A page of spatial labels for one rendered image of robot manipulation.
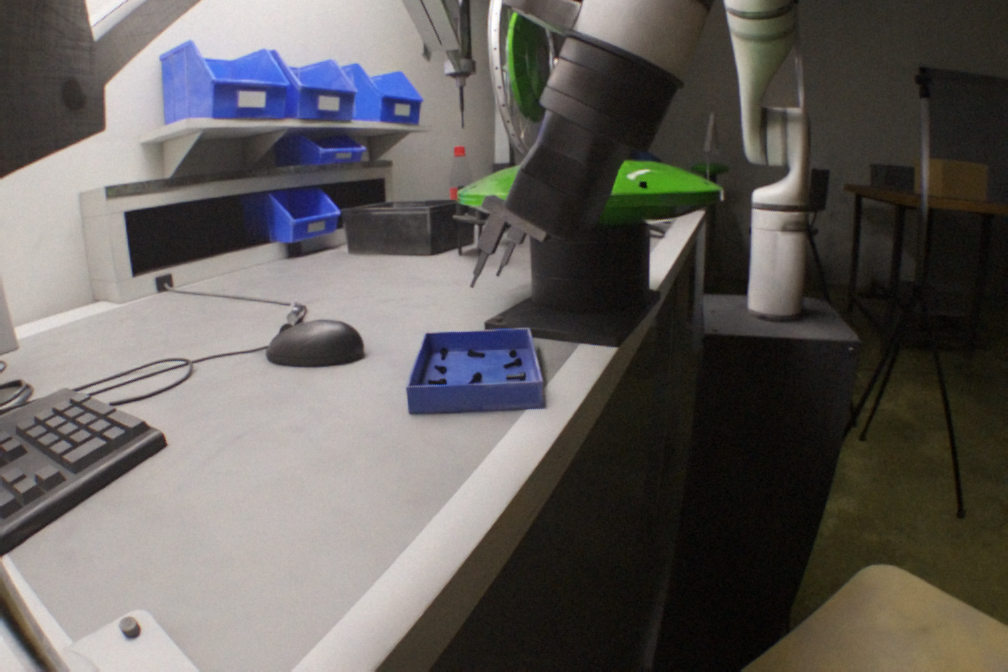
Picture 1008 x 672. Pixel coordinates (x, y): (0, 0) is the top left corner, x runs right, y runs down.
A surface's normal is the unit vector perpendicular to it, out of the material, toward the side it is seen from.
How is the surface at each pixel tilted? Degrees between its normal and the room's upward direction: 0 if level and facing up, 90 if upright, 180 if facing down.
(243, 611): 0
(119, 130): 90
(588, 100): 92
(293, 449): 0
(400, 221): 93
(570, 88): 81
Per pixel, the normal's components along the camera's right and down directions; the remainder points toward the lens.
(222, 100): 0.90, 0.22
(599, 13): -0.73, 0.01
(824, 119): -0.41, 0.23
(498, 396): 0.03, 0.24
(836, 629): -0.04, -0.97
